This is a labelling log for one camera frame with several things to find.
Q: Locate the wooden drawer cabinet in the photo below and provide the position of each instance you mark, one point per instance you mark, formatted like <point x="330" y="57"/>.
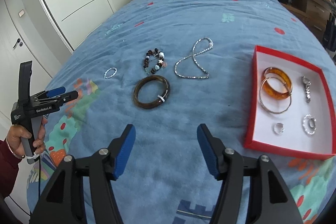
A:
<point x="313" y="13"/>

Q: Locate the red shallow box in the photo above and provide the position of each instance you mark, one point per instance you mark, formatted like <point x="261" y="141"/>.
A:
<point x="306" y="130"/>

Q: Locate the silver wristwatch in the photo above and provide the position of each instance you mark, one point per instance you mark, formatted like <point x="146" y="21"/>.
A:
<point x="307" y="83"/>

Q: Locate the dark blue hanging bag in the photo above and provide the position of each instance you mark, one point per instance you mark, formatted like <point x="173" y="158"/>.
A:
<point x="329" y="36"/>

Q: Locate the thin silver bangle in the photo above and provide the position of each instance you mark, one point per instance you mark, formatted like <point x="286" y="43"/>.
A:
<point x="274" y="94"/>

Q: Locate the amber resin bangle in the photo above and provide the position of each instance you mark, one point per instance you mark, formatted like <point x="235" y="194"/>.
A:
<point x="275" y="84"/>

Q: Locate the person's left hand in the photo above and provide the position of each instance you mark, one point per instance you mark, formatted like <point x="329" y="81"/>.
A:
<point x="16" y="132"/>

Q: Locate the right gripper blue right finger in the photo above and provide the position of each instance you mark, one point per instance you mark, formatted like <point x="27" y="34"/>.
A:
<point x="270" y="200"/>

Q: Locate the white door with handle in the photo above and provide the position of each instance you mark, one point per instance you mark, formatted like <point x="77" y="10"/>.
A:
<point x="13" y="53"/>

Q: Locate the red sleeved left forearm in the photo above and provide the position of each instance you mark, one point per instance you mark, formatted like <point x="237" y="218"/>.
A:
<point x="8" y="169"/>

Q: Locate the blue patterned bedspread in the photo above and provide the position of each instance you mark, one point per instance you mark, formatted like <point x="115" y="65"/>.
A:
<point x="204" y="48"/>

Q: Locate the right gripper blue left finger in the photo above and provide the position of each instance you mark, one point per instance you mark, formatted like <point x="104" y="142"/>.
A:
<point x="62" y="200"/>

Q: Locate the dark tortoise bangle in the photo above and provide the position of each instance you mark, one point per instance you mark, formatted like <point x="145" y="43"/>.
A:
<point x="151" y="92"/>

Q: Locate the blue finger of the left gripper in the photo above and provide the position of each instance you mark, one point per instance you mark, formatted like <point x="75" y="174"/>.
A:
<point x="58" y="101"/>
<point x="49" y="93"/>

